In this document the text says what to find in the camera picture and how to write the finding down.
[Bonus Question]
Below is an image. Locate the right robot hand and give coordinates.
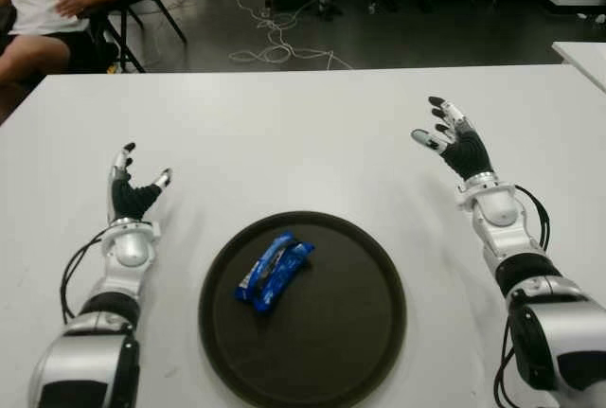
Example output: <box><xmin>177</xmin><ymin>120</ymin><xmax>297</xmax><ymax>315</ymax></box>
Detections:
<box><xmin>410</xmin><ymin>96</ymin><xmax>496</xmax><ymax>182</ymax></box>

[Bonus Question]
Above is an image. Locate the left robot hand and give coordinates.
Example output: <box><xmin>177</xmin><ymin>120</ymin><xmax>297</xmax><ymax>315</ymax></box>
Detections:
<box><xmin>106</xmin><ymin>142</ymin><xmax>173</xmax><ymax>224</ymax></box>

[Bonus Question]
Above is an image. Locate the blue Oreo cookie packet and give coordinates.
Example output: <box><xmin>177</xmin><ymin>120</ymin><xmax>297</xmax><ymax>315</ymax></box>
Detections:
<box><xmin>235</xmin><ymin>232</ymin><xmax>316</xmax><ymax>317</ymax></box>

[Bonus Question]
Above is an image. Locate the white neighbouring table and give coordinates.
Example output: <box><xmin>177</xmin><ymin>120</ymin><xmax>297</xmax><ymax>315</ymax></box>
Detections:
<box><xmin>551</xmin><ymin>41</ymin><xmax>606</xmax><ymax>92</ymax></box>

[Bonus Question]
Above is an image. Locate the round dark brown tray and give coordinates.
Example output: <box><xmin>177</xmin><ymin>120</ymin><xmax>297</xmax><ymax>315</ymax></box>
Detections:
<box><xmin>198</xmin><ymin>209</ymin><xmax>409</xmax><ymax>408</ymax></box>

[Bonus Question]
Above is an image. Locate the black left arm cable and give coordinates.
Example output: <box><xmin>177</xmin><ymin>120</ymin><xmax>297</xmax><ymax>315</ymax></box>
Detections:
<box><xmin>59</xmin><ymin>230</ymin><xmax>115</xmax><ymax>324</ymax></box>

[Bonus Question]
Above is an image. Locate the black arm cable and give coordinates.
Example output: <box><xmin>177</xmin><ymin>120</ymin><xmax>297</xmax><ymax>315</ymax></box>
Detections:
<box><xmin>493</xmin><ymin>184</ymin><xmax>553</xmax><ymax>408</ymax></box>
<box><xmin>59</xmin><ymin>230</ymin><xmax>115</xmax><ymax>324</ymax></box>

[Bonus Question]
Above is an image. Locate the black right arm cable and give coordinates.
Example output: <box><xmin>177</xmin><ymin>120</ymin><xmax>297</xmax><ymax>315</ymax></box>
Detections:
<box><xmin>493</xmin><ymin>184</ymin><xmax>553</xmax><ymax>408</ymax></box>

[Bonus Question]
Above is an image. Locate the white floor cable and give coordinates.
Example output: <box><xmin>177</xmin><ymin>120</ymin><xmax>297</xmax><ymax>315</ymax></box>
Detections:
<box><xmin>229</xmin><ymin>0</ymin><xmax>354</xmax><ymax>71</ymax></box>

